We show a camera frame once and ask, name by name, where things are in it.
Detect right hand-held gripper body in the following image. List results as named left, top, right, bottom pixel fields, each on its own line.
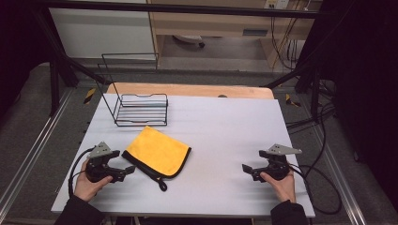
left=258, top=143, right=303, bottom=182

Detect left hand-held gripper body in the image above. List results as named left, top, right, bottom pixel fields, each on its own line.
left=85, top=141, right=121, bottom=184

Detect person's right hand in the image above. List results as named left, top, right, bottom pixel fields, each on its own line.
left=260, top=170, right=298, bottom=204

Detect person's left hand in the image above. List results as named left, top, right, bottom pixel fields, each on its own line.
left=73, top=158, right=114, bottom=203

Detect yellow cloth with black trim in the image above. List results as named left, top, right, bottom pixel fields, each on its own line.
left=121, top=125, right=192, bottom=192

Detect yellow black floor tape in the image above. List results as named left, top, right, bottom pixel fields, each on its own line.
left=284, top=93, right=301, bottom=108
left=83, top=87, right=97, bottom=105

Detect wooden board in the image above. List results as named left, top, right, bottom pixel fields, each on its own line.
left=106, top=82, right=276, bottom=100

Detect dark curtain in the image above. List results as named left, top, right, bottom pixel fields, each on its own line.
left=304, top=0, right=398, bottom=214
left=0, top=0, right=53, bottom=116

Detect white cabinet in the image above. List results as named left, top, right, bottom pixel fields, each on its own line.
left=48, top=7, right=158, bottom=59

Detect office chair base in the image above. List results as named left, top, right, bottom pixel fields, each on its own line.
left=171, top=34, right=207, bottom=50

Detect white power strip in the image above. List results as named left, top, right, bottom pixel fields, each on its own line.
left=263, top=0, right=291, bottom=10

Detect left hand-held gripper cable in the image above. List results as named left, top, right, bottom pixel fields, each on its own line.
left=68, top=146, right=96, bottom=199

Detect hand-held gripper cable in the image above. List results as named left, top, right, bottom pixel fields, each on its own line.
left=68, top=146, right=96, bottom=199
left=288, top=162, right=343, bottom=217

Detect black wire rack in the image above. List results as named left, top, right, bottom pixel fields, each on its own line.
left=97, top=52, right=169, bottom=128

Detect right hand-held gripper cable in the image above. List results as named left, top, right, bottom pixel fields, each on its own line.
left=288, top=162, right=343, bottom=217

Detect black floor cables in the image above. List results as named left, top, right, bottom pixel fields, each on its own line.
left=285, top=78, right=338, bottom=136

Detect aluminium floor rail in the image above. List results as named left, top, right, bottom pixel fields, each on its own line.
left=308, top=121, right=369, bottom=225
left=0, top=88, right=76, bottom=214

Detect black metal frame strut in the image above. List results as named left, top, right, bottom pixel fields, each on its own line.
left=31, top=7, right=111, bottom=117
left=264, top=59, right=323, bottom=125

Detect bundle of hanging cables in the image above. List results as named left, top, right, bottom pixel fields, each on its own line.
left=269, top=0, right=314, bottom=72

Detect black metal frame crossbar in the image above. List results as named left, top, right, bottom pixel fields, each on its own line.
left=37, top=0, right=325, bottom=20

